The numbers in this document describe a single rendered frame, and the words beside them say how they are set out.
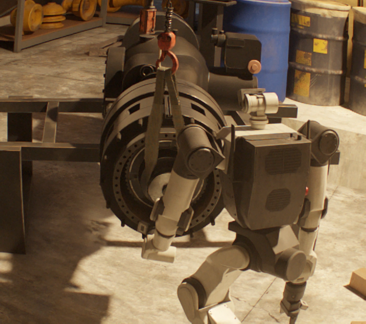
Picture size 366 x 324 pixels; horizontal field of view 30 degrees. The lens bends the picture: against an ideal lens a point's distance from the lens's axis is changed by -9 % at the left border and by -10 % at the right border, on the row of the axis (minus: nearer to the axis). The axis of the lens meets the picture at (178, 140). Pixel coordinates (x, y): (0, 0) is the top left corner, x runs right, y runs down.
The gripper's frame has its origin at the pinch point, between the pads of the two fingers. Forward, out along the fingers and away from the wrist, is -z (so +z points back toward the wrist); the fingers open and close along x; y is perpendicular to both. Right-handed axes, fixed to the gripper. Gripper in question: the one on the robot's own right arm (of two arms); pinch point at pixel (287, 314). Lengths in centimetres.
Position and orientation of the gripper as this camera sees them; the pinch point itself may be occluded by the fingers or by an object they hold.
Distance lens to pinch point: 281.3
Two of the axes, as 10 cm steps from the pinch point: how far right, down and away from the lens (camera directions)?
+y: -9.6, 0.6, -2.8
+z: 0.6, -9.1, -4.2
